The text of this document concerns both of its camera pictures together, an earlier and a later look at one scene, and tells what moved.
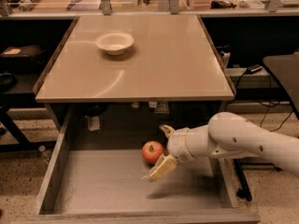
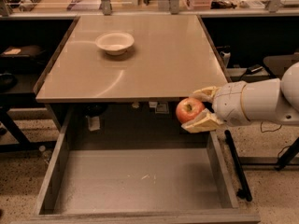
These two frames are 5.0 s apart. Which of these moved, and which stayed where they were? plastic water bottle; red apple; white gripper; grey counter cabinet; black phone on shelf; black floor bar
Moved: white gripper; red apple
Stayed: black floor bar; plastic water bottle; grey counter cabinet; black phone on shelf
